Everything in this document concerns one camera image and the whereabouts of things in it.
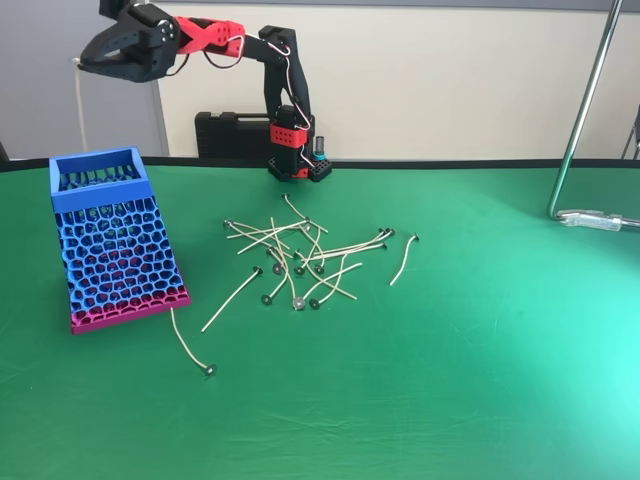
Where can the green cloth with black trim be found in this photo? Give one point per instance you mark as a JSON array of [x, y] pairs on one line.
[[400, 375]]

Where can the silver metal clamp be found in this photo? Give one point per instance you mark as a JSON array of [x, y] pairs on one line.
[[590, 220]]

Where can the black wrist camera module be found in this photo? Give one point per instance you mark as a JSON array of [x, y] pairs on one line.
[[110, 7]]

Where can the black perforated base block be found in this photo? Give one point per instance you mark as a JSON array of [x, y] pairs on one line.
[[324, 171]]

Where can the chrome stand tube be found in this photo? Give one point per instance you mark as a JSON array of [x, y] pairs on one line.
[[582, 110]]

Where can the blue and pink lattice box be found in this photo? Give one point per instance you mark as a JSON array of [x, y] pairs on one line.
[[100, 195]]

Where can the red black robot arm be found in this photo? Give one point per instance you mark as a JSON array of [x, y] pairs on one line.
[[275, 85]]

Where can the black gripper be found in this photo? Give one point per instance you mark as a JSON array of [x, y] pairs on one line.
[[141, 46]]

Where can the black plastic tool case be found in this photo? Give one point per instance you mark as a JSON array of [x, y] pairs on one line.
[[230, 135]]

